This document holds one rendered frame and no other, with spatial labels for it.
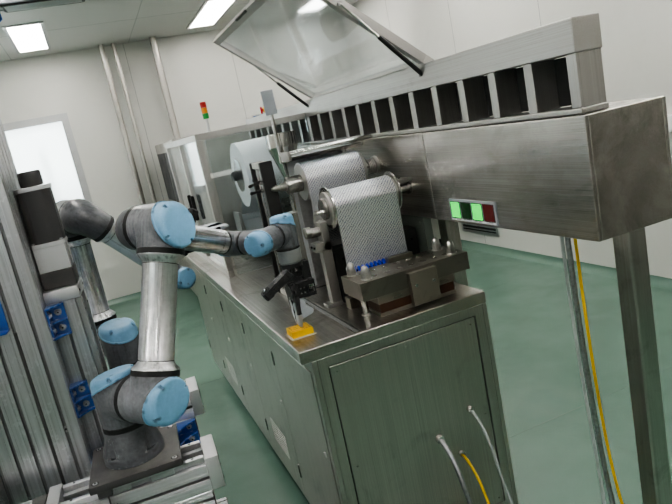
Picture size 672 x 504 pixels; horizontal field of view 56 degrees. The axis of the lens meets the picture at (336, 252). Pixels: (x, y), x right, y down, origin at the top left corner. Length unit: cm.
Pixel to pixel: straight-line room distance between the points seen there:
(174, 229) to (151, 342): 27
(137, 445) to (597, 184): 127
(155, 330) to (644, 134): 125
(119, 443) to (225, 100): 633
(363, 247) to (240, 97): 574
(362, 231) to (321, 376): 54
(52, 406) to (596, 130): 152
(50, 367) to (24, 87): 596
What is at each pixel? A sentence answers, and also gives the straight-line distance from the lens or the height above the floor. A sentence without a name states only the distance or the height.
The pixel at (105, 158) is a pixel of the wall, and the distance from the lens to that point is 754.
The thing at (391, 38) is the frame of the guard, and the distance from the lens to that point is 209.
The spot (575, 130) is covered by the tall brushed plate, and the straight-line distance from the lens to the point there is 158.
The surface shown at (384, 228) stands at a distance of 220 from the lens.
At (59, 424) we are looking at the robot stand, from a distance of 188.
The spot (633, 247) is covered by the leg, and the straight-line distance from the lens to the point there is 178.
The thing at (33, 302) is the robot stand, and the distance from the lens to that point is 179.
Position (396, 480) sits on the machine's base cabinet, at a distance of 218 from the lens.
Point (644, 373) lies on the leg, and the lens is 190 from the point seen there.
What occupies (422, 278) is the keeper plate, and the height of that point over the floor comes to 99.
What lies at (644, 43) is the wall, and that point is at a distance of 457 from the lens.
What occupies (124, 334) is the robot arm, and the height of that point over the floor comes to 102.
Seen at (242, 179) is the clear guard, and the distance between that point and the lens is 309.
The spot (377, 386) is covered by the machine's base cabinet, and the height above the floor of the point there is 71.
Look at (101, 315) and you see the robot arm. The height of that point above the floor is 107.
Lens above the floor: 154
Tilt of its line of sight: 12 degrees down
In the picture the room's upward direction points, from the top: 12 degrees counter-clockwise
